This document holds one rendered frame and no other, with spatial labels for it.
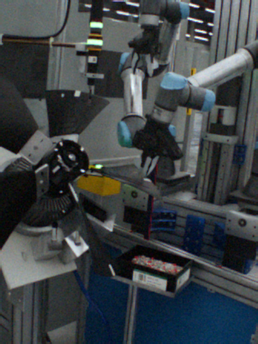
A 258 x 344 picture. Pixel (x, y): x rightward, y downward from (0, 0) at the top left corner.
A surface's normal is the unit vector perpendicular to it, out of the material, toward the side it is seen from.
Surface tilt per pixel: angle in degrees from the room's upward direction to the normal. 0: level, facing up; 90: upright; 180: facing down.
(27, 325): 90
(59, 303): 90
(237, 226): 90
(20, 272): 50
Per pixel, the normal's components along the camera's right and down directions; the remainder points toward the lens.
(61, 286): 0.73, 0.22
